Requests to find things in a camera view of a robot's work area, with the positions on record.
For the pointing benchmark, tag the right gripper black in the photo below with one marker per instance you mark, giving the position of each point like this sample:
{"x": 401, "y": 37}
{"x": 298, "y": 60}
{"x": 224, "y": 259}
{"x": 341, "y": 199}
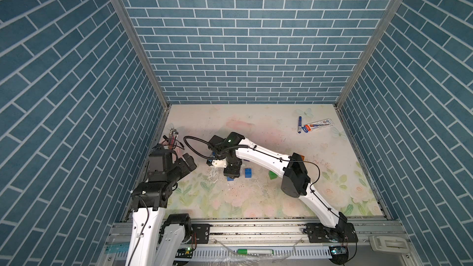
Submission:
{"x": 231, "y": 174}

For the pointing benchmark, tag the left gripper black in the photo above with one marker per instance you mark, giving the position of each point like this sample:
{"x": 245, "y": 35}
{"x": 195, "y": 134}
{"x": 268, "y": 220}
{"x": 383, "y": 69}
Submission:
{"x": 185, "y": 168}

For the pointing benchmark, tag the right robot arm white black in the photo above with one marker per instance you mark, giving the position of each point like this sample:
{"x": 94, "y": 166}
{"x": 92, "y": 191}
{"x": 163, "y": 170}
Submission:
{"x": 229, "y": 153}

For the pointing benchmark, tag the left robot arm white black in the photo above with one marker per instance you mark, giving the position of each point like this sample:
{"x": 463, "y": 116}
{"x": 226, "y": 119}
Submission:
{"x": 155, "y": 240}

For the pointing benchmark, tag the green lego left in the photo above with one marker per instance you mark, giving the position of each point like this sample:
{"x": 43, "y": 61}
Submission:
{"x": 272, "y": 175}

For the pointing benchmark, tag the bundle of pens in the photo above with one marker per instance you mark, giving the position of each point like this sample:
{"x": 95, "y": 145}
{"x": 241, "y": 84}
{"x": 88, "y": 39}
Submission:
{"x": 172, "y": 136}

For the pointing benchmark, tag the blue marker pen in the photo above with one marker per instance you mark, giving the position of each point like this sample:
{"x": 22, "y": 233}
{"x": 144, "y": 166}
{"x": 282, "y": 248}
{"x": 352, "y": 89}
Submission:
{"x": 299, "y": 129}

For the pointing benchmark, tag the white toothpaste tube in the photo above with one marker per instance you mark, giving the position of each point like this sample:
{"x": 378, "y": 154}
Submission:
{"x": 317, "y": 125}

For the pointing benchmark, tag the teal ruler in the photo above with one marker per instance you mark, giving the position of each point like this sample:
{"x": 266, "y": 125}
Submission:
{"x": 114, "y": 248}

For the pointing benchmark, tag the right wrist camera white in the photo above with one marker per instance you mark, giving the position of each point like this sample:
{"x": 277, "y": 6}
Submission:
{"x": 217, "y": 163}

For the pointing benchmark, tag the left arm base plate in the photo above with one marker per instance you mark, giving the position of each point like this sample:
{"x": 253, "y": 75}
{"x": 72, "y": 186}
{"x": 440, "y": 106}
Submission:
{"x": 202, "y": 233}

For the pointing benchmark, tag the aluminium front rail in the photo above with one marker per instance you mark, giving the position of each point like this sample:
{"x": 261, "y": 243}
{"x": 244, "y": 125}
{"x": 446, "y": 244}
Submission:
{"x": 284, "y": 236}

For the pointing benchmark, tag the green marker on rail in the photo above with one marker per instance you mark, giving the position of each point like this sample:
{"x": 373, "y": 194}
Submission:
{"x": 255, "y": 252}

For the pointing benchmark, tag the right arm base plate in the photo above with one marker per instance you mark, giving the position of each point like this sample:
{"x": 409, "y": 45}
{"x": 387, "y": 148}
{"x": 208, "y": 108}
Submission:
{"x": 317, "y": 233}

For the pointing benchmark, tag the white plastic handle part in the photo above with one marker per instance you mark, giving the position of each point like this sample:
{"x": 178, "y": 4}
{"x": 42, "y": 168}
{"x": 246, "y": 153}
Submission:
{"x": 389, "y": 244}

